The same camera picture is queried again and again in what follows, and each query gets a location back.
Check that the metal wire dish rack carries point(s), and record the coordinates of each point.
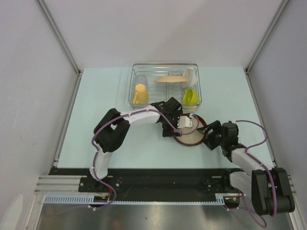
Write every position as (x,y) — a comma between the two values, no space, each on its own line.
(154,82)

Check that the white bowl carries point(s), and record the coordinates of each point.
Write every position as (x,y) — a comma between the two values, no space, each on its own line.
(190,77)

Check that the beige bird pattern plate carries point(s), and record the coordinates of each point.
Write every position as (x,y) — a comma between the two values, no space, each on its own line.
(171,79)

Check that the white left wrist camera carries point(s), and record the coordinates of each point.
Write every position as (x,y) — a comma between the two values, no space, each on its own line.
(185,121)

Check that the cream yellow handled mug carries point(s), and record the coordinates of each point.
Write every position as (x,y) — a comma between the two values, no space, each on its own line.
(140,94)

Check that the red rimmed cream plate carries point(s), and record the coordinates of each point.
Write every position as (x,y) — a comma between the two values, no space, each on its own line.
(195,138)

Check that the aluminium front rail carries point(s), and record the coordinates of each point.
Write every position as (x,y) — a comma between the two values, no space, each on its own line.
(58,184)

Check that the light blue cable duct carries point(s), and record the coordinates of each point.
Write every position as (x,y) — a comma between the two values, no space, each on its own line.
(69,199)

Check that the aluminium frame post left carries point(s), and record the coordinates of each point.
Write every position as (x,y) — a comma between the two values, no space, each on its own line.
(57,34)

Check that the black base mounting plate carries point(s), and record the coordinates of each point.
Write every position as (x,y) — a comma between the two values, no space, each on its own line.
(165,185)

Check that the aluminium frame post right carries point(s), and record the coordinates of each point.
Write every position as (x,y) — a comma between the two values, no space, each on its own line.
(268,33)

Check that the aluminium frame post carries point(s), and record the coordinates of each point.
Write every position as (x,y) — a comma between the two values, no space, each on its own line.
(268,33)
(57,34)

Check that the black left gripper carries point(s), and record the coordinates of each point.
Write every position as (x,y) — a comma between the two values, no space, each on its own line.
(167,132)

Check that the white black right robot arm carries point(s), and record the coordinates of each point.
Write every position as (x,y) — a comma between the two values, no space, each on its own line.
(267,186)

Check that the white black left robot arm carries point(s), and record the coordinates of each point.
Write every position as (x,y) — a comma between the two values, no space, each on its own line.
(111,131)

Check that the clear glass cup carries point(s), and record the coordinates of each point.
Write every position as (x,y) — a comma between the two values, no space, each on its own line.
(141,79)

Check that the lime green bowl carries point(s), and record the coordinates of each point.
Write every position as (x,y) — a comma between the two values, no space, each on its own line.
(190,97)

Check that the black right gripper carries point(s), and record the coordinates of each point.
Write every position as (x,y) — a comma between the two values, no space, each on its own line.
(216,127)

